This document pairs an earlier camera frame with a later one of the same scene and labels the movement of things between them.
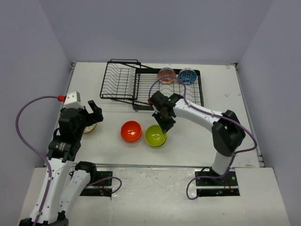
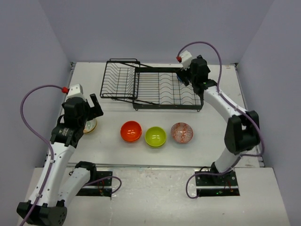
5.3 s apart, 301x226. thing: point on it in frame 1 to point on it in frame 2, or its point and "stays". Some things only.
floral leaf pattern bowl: x=90 y=128 stays
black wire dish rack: x=127 y=82 stays
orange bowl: x=131 y=131 stays
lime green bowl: x=154 y=137 stays
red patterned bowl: x=164 y=72 to x=182 y=133
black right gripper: x=165 y=126 to x=184 y=75
